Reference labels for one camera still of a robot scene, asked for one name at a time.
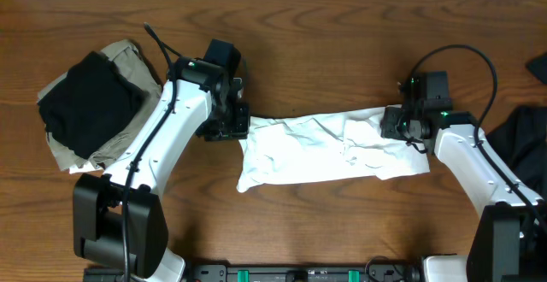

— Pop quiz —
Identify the dark object at right edge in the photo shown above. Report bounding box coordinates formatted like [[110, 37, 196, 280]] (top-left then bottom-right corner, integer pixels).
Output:
[[526, 53, 547, 85]]

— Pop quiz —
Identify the black cloth pile at right edge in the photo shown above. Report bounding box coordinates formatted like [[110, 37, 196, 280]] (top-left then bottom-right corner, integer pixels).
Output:
[[487, 106, 546, 199]]

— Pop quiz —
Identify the grey-green folded garment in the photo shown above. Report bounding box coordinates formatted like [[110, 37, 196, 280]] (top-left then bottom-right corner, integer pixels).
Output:
[[46, 39, 162, 171]]

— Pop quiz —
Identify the white folded garment under pile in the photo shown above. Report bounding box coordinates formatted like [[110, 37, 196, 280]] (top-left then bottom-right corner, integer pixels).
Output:
[[68, 162, 103, 174]]

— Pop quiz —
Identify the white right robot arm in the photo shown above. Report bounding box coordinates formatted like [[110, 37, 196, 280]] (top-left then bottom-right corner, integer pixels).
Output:
[[380, 103, 546, 281]]

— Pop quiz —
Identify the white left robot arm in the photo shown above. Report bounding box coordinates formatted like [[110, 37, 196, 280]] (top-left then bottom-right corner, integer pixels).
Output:
[[73, 56, 250, 282]]

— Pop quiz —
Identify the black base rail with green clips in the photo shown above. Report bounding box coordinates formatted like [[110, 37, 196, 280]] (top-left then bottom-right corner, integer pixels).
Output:
[[83, 263, 422, 282]]

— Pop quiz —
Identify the black folded garment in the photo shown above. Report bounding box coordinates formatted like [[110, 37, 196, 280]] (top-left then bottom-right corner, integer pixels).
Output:
[[38, 51, 145, 159]]

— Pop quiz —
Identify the white t-shirt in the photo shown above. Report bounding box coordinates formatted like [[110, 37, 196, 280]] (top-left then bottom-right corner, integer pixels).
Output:
[[237, 107, 430, 193]]

